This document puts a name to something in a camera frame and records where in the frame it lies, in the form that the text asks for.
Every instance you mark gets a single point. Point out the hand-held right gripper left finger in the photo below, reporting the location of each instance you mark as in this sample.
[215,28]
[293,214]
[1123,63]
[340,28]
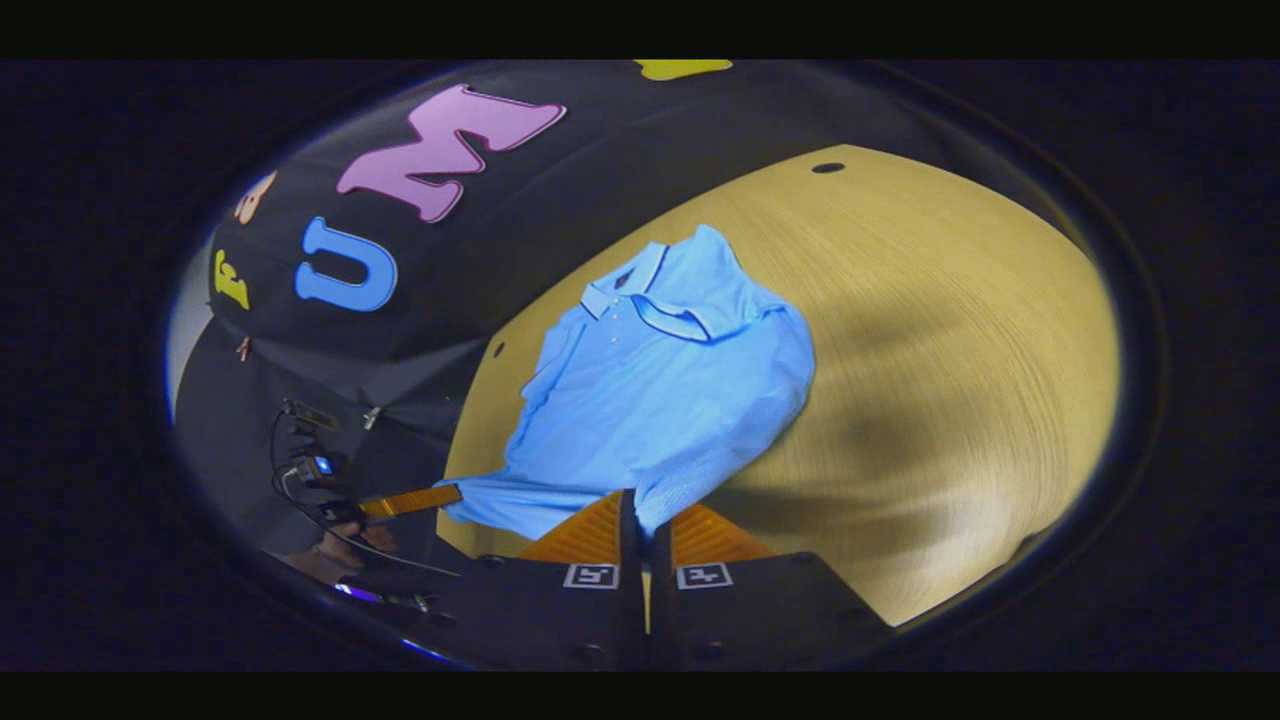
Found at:
[628,540]

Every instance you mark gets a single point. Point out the black backdrop cloth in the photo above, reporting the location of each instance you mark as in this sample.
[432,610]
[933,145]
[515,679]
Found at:
[560,200]

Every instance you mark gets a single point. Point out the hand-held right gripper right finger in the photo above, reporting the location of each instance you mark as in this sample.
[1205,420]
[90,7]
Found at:
[662,560]

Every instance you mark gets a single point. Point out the light blue T-shirt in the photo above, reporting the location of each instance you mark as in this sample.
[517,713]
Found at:
[650,400]

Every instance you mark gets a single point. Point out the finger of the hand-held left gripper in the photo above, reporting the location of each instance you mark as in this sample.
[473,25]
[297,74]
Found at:
[410,500]

